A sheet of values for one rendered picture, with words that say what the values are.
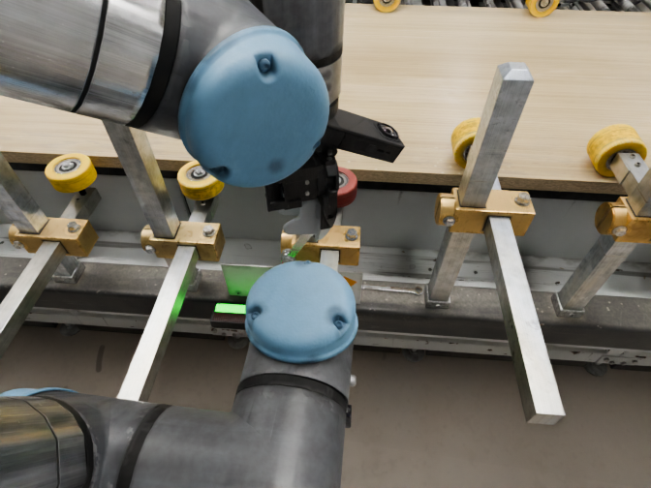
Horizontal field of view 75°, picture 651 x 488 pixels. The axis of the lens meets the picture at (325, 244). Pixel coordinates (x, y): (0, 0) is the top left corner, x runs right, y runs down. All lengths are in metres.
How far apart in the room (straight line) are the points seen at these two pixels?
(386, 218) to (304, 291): 0.71
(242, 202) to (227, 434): 0.76
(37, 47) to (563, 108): 1.02
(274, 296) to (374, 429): 1.23
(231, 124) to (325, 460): 0.19
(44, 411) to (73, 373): 1.52
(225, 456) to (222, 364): 1.34
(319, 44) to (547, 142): 0.68
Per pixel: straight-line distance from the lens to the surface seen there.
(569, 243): 1.13
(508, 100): 0.57
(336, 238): 0.72
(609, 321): 0.98
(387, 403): 1.52
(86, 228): 0.89
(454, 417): 1.55
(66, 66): 0.20
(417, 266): 1.02
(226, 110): 0.20
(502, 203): 0.69
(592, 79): 1.26
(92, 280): 1.00
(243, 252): 1.05
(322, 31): 0.38
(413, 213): 0.97
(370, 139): 0.47
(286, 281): 0.29
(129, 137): 0.66
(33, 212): 0.90
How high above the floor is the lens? 1.41
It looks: 49 degrees down
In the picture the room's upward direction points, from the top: straight up
